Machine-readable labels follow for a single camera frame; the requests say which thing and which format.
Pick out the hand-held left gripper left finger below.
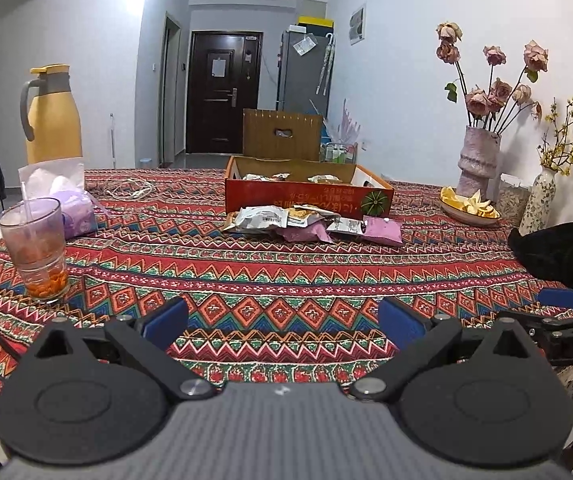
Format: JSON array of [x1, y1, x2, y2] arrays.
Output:
[[29, 296, 217, 401]]

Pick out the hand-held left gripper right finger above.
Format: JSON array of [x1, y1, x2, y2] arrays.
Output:
[[350, 296, 549, 402]]

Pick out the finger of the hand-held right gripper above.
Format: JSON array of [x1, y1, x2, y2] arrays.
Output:
[[537, 285, 573, 311], [496, 308, 573, 341]]

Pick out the pink snack packet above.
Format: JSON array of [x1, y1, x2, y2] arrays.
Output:
[[281, 223, 335, 244], [363, 216, 403, 247]]

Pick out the pile of silver snack packets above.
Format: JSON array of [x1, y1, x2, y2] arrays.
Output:
[[224, 172, 367, 237]]

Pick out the yellow cracker packet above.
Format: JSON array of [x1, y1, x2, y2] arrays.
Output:
[[286, 206, 342, 226]]

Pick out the red cardboard box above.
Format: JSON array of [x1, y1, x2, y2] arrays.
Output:
[[225, 155, 394, 221]]

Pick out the black cloth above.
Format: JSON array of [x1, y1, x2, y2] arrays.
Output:
[[507, 218, 573, 288]]

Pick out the floral white vase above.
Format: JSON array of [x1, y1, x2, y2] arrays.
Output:
[[519, 167, 557, 235]]

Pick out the clear storage jar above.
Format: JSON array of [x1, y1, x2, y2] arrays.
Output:
[[496, 173, 532, 226]]

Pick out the patterned red tablecloth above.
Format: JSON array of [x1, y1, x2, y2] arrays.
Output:
[[0, 167, 573, 413]]

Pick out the bowl of orange peels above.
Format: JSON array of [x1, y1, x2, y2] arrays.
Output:
[[439, 195, 502, 226]]

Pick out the yellow flower branches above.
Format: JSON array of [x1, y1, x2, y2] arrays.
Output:
[[536, 97, 573, 177]]

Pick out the purple tissue pack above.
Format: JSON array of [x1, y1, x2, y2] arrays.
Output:
[[19, 157, 100, 241]]

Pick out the glass cup with straw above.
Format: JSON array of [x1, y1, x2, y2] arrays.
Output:
[[0, 196, 70, 303]]

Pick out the pink ceramic vase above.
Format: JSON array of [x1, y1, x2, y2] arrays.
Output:
[[456, 126, 502, 201]]

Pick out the pink pleated fan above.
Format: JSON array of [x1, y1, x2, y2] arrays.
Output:
[[333, 100, 362, 146]]

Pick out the bunch of dried pink roses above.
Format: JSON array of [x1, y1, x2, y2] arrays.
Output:
[[435, 21, 549, 133]]

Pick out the dark entrance door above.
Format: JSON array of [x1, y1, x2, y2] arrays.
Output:
[[186, 31, 264, 155]]

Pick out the grey side door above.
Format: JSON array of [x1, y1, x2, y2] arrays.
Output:
[[159, 14, 182, 166]]

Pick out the yellow thermos jug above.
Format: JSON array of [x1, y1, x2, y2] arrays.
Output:
[[20, 64, 84, 166]]

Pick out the grey refrigerator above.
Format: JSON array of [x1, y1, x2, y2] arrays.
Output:
[[279, 29, 334, 111]]

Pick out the folded umbrella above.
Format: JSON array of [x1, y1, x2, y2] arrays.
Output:
[[316, 32, 337, 96]]

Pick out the white cable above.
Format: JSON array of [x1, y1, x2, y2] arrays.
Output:
[[104, 178, 157, 199]]

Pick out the wire rack with bottles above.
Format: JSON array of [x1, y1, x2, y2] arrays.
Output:
[[320, 132, 359, 163]]

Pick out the framed wall picture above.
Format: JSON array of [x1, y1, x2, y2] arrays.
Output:
[[349, 4, 367, 46]]

